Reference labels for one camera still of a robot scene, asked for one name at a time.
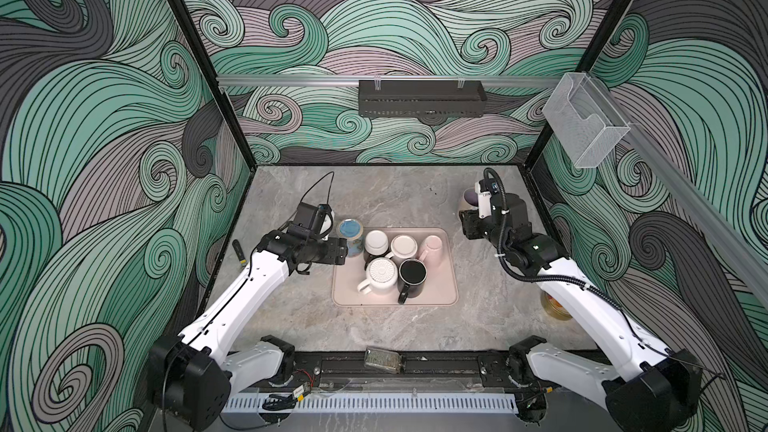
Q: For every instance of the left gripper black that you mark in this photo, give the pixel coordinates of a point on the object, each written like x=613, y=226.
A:
x=337, y=249

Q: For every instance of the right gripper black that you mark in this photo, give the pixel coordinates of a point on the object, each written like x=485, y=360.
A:
x=471, y=223

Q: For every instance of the pink iridescent mug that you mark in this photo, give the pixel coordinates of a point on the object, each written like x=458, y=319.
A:
x=470, y=197

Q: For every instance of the blue butterfly mug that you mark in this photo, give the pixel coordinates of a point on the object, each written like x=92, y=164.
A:
x=352, y=231

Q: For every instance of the white ribbed mug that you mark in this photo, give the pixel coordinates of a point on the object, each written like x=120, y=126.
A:
x=381, y=276

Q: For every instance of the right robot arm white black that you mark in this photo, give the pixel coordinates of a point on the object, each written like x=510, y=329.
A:
x=643, y=384

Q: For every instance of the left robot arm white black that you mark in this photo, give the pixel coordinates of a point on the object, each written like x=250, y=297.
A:
x=208, y=340

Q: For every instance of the black white upside-down mug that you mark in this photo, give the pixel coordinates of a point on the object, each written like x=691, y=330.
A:
x=376, y=244

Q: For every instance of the pink upside-down mug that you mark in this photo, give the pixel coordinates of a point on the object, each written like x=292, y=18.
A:
x=431, y=251

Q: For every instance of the cream upside-down mug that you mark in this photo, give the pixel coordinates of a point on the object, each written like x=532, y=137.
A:
x=402, y=247

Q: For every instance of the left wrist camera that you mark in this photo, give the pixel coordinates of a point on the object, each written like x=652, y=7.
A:
x=313, y=221

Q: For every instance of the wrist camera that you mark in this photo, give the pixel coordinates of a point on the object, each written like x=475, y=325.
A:
x=313, y=221
x=488, y=187

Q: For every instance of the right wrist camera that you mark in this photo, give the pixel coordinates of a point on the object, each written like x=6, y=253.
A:
x=488, y=187

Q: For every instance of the clear plastic wall bin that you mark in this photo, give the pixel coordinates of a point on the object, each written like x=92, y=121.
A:
x=585, y=118

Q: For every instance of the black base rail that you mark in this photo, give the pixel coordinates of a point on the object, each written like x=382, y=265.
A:
x=333, y=370

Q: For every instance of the black wall shelf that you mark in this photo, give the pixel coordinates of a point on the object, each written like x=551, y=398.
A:
x=390, y=98

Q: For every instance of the aluminium wall rail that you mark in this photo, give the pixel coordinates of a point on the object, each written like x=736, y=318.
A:
x=333, y=80

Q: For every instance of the white slotted cable duct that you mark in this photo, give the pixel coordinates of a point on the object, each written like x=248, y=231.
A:
x=406, y=402

